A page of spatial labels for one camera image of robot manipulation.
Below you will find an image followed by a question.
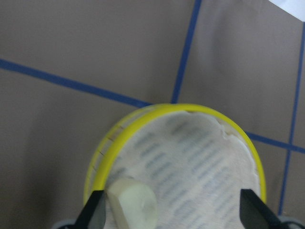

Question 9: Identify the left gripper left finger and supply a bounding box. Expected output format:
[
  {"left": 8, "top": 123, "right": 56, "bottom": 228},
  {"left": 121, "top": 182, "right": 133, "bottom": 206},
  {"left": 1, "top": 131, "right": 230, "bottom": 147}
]
[{"left": 71, "top": 190, "right": 106, "bottom": 229}]

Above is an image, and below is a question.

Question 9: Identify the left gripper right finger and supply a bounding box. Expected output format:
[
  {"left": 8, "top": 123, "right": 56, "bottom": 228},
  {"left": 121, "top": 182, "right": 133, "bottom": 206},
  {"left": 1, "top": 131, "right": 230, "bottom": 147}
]
[{"left": 239, "top": 189, "right": 282, "bottom": 229}]

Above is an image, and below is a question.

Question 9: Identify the white bun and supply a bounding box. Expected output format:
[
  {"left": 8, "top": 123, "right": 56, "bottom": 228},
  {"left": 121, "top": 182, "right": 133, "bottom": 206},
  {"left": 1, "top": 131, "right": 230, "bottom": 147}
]
[{"left": 106, "top": 178, "right": 158, "bottom": 229}]

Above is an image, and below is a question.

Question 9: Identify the yellow bamboo steamer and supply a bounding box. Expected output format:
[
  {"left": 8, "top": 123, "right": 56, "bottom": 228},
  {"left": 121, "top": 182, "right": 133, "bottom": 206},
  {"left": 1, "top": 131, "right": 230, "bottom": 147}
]
[{"left": 83, "top": 104, "right": 266, "bottom": 229}]

